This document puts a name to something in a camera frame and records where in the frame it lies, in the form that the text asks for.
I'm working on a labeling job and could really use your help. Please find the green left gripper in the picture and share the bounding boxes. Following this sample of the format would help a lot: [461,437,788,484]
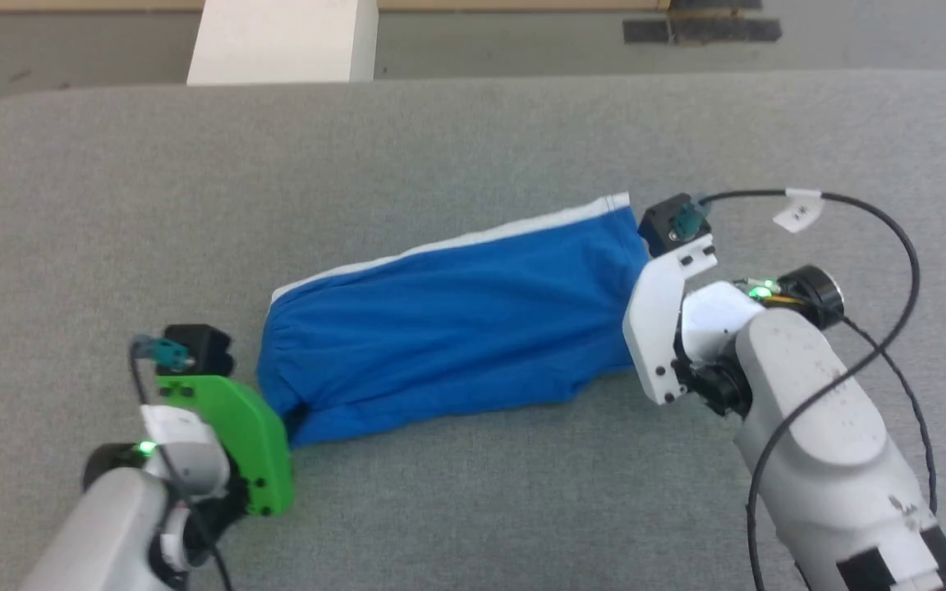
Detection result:
[156,374,294,519]

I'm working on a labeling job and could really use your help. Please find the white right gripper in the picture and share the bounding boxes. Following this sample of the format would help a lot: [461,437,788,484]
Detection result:
[622,234,719,408]

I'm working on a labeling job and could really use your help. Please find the blue shorts with white stripe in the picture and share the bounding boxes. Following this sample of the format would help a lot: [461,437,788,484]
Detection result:
[257,192,653,449]

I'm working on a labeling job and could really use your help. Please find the black floor tape strip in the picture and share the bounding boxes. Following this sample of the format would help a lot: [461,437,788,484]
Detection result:
[622,16,783,46]

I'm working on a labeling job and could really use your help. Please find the black cable with white tag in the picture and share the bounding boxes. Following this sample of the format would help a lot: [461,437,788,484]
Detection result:
[696,187,923,591]

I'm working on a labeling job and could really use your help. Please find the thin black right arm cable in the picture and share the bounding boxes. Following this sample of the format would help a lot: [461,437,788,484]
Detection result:
[841,316,939,516]

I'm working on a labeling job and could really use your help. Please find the white post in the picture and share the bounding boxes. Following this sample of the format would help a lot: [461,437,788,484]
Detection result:
[186,0,380,85]

